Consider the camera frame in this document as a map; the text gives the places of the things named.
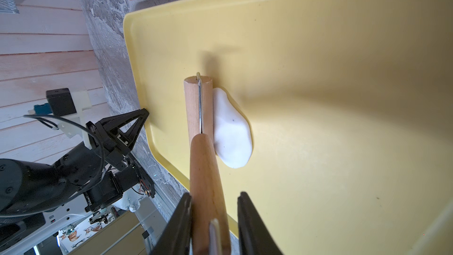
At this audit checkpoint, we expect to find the yellow plastic tray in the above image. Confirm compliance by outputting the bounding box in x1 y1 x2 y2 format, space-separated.
123 0 453 255

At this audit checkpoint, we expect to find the wooden dough roller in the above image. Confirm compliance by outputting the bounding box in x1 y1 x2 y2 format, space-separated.
184 73 232 255

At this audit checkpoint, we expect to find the white dough piece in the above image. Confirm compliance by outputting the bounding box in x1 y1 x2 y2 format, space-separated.
213 88 252 169

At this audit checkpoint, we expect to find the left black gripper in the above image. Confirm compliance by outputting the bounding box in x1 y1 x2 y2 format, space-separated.
54 109 156 213

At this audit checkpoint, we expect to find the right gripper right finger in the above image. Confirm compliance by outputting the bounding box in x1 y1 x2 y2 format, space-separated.
237 192 283 255

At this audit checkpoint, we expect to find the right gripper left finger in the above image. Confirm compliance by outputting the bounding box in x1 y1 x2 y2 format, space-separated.
151 192 192 255

